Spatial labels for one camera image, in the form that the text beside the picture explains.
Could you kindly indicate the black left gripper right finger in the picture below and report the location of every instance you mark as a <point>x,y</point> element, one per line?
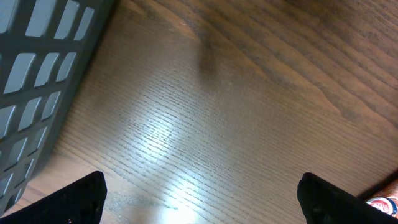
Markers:
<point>323,202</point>

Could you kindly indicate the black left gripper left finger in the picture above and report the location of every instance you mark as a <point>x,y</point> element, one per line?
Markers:
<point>80,202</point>

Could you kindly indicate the red orange snack packet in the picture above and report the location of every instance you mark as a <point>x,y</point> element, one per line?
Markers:
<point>385,200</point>

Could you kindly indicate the grey plastic basket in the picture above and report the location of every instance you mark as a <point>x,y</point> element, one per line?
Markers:
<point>45,49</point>

